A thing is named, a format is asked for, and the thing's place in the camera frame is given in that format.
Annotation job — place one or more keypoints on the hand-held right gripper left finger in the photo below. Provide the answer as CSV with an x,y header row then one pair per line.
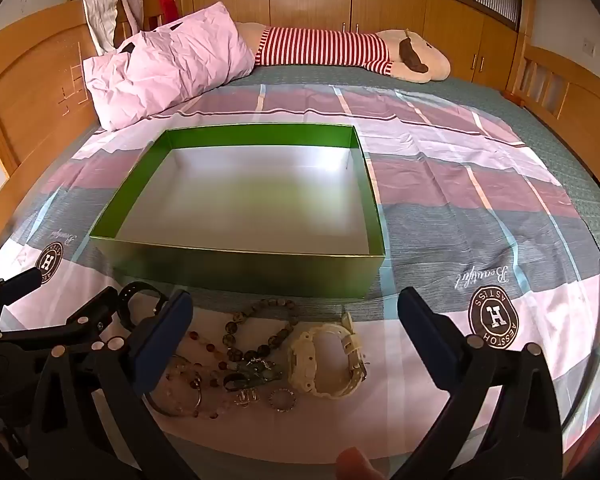
x,y
161,342

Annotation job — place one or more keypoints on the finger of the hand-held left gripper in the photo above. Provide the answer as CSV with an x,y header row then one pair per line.
x,y
22,280
92,312

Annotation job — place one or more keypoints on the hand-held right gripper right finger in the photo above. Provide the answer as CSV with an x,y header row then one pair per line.
x,y
424,340

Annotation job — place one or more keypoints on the black wrist band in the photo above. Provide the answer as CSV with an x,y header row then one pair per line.
x,y
130,291

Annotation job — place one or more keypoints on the green cardboard box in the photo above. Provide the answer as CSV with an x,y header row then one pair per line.
x,y
240,265

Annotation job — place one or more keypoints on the cream white wristwatch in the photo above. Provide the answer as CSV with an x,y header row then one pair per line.
x,y
305,360

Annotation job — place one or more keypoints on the person's right hand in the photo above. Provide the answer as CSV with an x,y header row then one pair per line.
x,y
352,465

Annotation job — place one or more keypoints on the thin metal bangle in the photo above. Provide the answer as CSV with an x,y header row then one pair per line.
x,y
172,412

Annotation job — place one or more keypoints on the small silver charm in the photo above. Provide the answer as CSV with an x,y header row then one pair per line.
x,y
245,396

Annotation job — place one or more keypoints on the plaid printed bedsheet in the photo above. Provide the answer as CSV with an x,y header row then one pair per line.
x,y
455,170

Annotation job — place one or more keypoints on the wooden headboard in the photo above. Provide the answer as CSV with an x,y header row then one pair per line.
x,y
25,85

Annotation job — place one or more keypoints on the pink pillow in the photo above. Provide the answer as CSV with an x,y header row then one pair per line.
x,y
170,65

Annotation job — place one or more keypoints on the white hanging cloth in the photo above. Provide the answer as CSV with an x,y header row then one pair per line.
x,y
100,20

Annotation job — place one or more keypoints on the wooden footboard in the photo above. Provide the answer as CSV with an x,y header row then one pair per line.
x,y
580,110

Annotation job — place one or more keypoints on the pink hanging cloth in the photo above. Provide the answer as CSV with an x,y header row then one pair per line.
x,y
132,7

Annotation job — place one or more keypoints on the red hanging cloth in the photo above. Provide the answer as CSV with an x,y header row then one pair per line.
x,y
170,7

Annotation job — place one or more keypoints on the striped plush toy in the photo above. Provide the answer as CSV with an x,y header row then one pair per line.
x,y
320,45

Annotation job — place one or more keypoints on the wooden wall cabinet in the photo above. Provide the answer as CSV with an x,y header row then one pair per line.
x,y
305,0

